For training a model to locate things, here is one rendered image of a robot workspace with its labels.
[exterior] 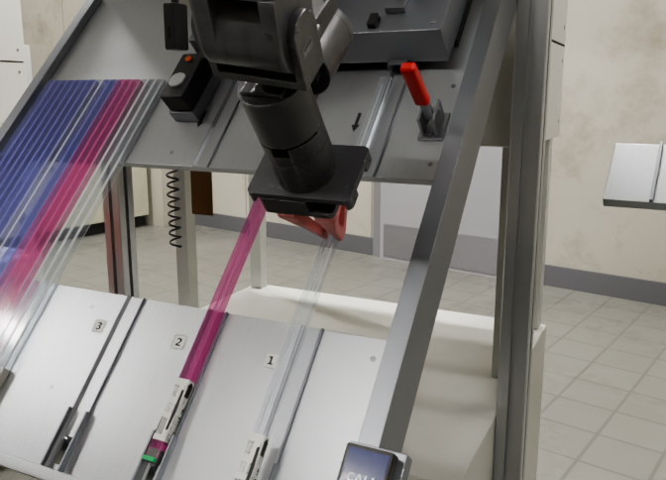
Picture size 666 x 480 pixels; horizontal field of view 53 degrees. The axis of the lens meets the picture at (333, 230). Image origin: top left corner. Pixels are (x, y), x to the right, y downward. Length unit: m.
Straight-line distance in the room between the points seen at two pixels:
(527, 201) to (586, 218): 3.02
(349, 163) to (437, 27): 0.23
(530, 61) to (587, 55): 2.98
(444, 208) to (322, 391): 0.21
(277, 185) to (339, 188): 0.06
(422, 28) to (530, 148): 0.25
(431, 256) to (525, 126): 0.35
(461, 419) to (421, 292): 0.43
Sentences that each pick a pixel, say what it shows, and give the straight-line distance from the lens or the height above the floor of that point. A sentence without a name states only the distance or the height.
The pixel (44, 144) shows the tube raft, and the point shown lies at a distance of 1.03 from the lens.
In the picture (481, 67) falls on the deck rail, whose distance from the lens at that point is 0.78.
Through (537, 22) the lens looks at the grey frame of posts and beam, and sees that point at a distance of 0.93.
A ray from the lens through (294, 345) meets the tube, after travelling 0.62.
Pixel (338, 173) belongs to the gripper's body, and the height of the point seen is 1.01.
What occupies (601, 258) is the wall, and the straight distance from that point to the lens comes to 3.97.
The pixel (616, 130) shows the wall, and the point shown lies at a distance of 3.87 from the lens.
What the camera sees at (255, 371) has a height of 0.82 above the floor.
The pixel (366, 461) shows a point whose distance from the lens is 0.54.
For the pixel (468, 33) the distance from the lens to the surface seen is 0.84.
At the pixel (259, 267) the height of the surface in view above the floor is 0.67.
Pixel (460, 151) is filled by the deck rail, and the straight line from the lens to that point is 0.71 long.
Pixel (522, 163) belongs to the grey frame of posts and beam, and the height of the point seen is 0.99.
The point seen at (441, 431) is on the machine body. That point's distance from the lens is 0.99.
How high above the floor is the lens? 1.08
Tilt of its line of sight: 11 degrees down
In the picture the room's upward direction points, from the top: straight up
